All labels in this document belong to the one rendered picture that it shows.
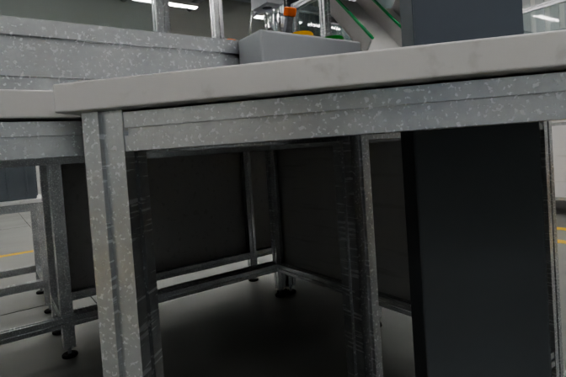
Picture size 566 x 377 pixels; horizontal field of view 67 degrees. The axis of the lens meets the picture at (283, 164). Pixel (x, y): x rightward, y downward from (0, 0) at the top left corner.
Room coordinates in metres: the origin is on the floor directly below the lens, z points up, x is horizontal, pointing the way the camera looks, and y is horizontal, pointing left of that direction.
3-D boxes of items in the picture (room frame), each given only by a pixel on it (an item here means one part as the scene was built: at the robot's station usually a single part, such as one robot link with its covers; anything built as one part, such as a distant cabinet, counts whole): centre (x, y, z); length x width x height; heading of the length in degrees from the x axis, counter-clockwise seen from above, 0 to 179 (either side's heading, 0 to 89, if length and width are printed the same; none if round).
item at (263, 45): (0.72, -0.05, 0.93); 0.21 x 0.07 x 0.06; 125
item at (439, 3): (0.64, -0.27, 0.96); 0.14 x 0.14 x 0.20; 80
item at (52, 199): (2.46, 0.14, 0.43); 2.20 x 0.38 x 0.86; 125
